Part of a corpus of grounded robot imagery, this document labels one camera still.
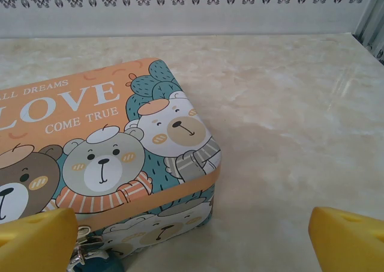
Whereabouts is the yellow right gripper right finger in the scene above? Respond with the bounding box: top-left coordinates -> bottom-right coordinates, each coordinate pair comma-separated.
310,205 -> 384,272

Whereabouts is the silver key ring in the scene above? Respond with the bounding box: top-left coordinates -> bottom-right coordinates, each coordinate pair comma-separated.
66,240 -> 92,271

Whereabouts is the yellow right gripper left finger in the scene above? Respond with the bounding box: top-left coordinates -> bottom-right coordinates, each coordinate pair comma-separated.
0,207 -> 79,272

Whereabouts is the colourful printed pouch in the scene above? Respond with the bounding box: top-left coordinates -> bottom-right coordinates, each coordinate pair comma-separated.
0,58 -> 223,265

